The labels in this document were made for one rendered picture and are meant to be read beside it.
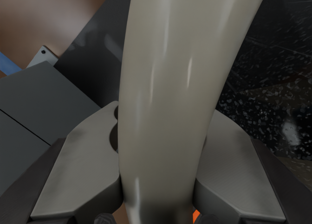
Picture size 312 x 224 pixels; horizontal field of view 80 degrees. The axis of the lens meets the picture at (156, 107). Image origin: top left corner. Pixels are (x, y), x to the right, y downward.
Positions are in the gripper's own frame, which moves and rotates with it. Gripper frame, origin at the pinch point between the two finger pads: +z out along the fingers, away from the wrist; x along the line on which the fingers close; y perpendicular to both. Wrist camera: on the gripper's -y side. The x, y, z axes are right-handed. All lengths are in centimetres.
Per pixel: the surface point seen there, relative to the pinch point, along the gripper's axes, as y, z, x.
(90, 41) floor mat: 11, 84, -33
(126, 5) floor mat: -5, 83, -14
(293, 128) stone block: 10.6, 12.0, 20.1
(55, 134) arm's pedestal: 39, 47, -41
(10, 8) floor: -4, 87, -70
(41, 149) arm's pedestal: 39, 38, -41
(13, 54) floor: 17, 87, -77
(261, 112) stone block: 10.5, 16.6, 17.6
